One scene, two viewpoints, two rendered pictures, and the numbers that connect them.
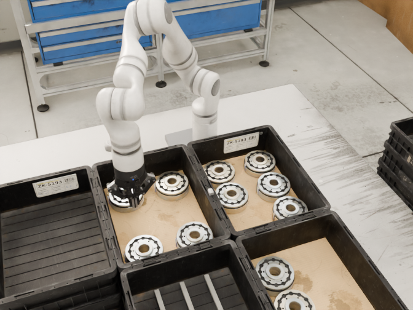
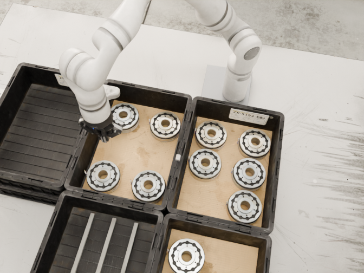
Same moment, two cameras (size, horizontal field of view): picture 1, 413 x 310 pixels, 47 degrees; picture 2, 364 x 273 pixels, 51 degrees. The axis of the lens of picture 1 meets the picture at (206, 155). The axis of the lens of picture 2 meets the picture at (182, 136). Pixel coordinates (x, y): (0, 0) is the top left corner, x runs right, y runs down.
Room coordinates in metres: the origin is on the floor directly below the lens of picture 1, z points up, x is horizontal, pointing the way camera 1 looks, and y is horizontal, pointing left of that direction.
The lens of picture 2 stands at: (0.51, -0.26, 1.96)
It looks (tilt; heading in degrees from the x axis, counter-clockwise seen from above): 62 degrees down; 30
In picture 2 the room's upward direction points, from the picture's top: 3 degrees clockwise
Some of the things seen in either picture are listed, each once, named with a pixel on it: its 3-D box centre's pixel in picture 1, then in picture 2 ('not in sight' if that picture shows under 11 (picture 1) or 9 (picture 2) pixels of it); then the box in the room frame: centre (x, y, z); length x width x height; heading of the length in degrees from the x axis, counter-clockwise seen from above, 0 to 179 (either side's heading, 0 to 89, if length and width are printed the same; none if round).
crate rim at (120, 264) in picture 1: (156, 200); (132, 140); (0.90, 0.14, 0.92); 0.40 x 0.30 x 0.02; 21
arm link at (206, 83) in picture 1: (204, 93); (243, 51); (1.35, 0.01, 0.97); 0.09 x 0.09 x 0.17; 59
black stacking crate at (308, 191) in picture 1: (252, 187); (226, 167); (1.00, -0.14, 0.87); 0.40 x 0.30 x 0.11; 21
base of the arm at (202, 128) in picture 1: (204, 128); (236, 79); (1.36, 0.01, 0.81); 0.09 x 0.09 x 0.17; 28
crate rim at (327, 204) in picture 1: (254, 176); (229, 160); (1.00, -0.14, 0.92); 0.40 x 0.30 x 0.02; 21
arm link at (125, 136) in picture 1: (118, 119); (83, 78); (0.84, 0.20, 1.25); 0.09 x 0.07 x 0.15; 85
